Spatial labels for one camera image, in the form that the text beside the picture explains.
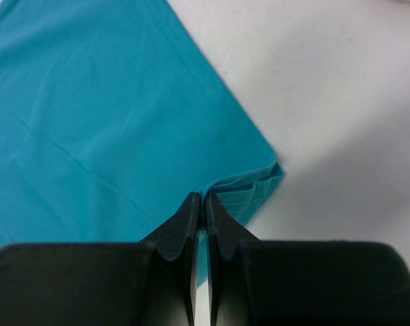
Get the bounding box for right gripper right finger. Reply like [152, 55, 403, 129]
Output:
[204, 192, 260, 262]

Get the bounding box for teal t-shirt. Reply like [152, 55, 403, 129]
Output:
[0, 0, 286, 289]

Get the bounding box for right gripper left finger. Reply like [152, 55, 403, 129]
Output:
[136, 192, 201, 262]

